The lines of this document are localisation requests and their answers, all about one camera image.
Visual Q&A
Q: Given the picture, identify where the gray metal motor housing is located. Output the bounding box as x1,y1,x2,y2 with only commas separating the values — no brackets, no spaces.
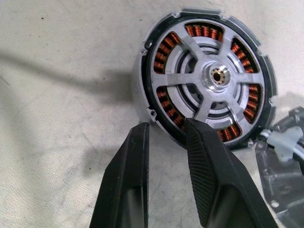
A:
131,7,278,152

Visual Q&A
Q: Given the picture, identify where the copper wound motor core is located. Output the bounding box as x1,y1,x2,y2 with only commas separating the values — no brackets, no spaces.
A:
151,21,266,144

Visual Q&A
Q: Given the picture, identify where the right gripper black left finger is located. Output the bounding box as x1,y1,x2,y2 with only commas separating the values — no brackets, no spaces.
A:
89,121,151,228

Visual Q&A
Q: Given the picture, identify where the gray bracket with white cables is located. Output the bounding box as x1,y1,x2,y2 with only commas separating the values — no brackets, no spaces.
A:
253,105,304,228

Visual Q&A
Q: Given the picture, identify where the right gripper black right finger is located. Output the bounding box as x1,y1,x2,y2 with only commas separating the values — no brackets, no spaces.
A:
184,117,280,228

